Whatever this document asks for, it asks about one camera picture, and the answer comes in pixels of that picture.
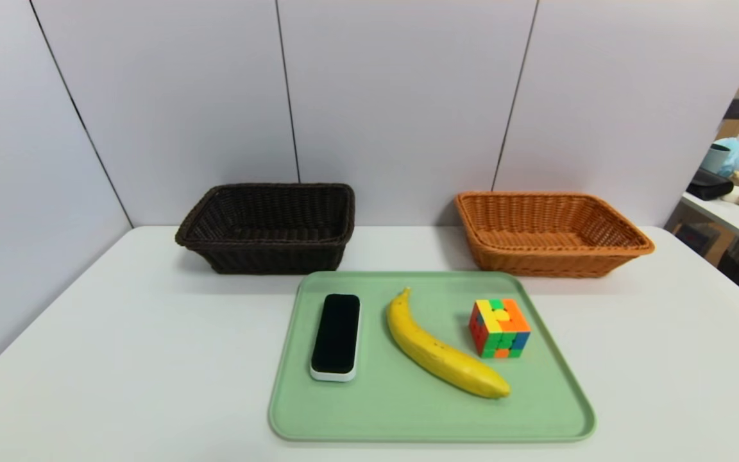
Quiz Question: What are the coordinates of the orange wicker basket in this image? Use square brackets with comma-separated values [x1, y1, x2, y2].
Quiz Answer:
[454, 191, 656, 278]

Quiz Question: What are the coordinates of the dark box under side table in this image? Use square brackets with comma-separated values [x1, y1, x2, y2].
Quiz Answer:
[674, 221, 723, 257]

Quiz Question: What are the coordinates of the yellow banana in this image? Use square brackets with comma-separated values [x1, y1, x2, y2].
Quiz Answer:
[386, 287, 511, 400]

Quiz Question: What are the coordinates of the teal cup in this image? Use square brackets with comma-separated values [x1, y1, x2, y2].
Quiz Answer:
[701, 142, 732, 175]

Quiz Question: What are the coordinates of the black pouch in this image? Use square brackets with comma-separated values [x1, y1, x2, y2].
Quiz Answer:
[686, 168, 735, 201]

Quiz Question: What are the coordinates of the colourful puzzle cube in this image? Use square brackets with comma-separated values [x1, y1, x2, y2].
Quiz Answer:
[468, 298, 532, 359]

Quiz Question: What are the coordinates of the black and white board eraser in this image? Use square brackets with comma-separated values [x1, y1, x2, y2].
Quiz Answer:
[309, 293, 362, 383]

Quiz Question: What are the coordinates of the light green plastic tray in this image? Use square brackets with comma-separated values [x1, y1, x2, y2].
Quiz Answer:
[268, 270, 597, 443]

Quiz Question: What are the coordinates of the dark brown wicker basket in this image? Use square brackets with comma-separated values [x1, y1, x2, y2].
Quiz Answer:
[174, 183, 356, 275]

